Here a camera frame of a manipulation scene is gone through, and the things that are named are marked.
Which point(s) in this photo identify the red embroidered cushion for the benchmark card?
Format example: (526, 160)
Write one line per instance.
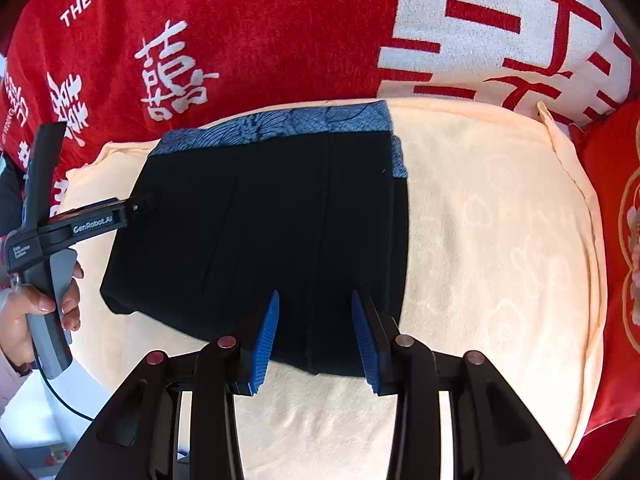
(610, 156)

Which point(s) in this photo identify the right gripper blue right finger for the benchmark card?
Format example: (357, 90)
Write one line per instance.
(372, 341)

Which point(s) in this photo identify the black pants with blue trim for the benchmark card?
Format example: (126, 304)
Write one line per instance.
(307, 205)

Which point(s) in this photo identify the peach cream towel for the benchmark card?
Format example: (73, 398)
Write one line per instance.
(506, 257)

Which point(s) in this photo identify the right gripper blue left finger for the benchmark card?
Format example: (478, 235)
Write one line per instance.
(261, 353)

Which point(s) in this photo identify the red blanket with white characters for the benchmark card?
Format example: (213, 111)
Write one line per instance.
(132, 70)

